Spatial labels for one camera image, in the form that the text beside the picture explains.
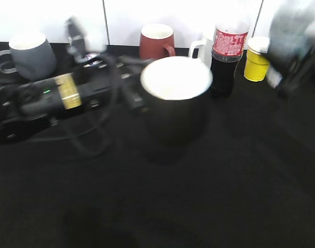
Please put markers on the black ceramic mug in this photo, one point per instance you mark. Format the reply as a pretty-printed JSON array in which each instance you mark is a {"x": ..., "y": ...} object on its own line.
[{"x": 175, "y": 93}]

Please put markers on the yellow paper cup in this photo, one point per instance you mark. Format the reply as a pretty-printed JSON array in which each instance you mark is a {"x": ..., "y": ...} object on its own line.
[{"x": 256, "y": 65}]

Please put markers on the grey ceramic mug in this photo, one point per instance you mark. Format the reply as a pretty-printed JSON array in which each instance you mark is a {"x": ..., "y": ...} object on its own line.
[{"x": 32, "y": 56}]

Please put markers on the clear water bottle green label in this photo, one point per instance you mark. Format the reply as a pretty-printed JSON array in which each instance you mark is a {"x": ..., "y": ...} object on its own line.
[{"x": 291, "y": 51}]

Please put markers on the red ceramic mug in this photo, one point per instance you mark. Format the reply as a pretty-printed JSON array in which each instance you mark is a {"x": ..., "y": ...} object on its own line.
[{"x": 156, "y": 42}]

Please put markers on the dark cola bottle red label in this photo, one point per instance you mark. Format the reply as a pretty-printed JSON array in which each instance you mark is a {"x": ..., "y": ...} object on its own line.
[{"x": 229, "y": 41}]

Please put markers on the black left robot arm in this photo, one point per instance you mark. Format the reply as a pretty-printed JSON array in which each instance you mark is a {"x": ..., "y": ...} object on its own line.
[{"x": 27, "y": 109}]

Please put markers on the white ceramic mug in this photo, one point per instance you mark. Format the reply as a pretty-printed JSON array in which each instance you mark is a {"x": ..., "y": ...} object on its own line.
[{"x": 204, "y": 47}]

